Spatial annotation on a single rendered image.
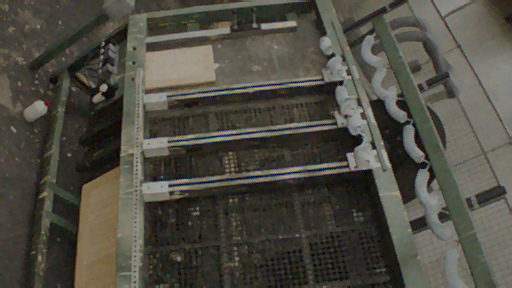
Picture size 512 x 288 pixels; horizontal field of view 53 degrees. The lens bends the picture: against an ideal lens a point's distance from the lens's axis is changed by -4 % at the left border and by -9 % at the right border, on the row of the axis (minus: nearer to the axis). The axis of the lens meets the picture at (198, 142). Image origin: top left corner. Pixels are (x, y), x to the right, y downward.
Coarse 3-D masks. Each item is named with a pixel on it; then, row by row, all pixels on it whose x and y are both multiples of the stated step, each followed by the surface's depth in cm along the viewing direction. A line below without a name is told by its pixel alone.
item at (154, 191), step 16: (368, 144) 239; (352, 160) 250; (224, 176) 257; (240, 176) 256; (256, 176) 256; (272, 176) 256; (288, 176) 253; (304, 176) 252; (320, 176) 253; (336, 176) 254; (352, 176) 254; (144, 192) 256; (160, 192) 255; (176, 192) 256; (192, 192) 257; (208, 192) 258; (224, 192) 258
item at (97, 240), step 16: (112, 176) 312; (96, 192) 315; (112, 192) 305; (96, 208) 307; (112, 208) 298; (80, 224) 308; (96, 224) 299; (112, 224) 290; (80, 240) 300; (96, 240) 292; (112, 240) 284; (80, 256) 293; (96, 256) 285; (112, 256) 277; (80, 272) 286; (96, 272) 279; (112, 272) 271
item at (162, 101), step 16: (288, 80) 293; (304, 80) 293; (320, 80) 292; (336, 80) 285; (144, 96) 297; (160, 96) 296; (176, 96) 297; (192, 96) 293; (208, 96) 293; (224, 96) 294; (240, 96) 294; (256, 96) 295; (272, 96) 295
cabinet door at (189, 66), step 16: (192, 48) 327; (208, 48) 325; (160, 64) 321; (176, 64) 319; (192, 64) 318; (208, 64) 316; (160, 80) 312; (176, 80) 310; (192, 80) 309; (208, 80) 308
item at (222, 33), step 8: (264, 24) 331; (272, 24) 331; (296, 24) 328; (192, 32) 333; (200, 32) 333; (208, 32) 332; (216, 32) 331; (224, 32) 330; (232, 32) 330; (240, 32) 330; (248, 32) 330; (256, 32) 330; (264, 32) 331; (272, 32) 331; (152, 40) 333; (160, 40) 332; (168, 40) 332; (176, 40) 332; (184, 40) 333; (192, 40) 333; (200, 40) 333
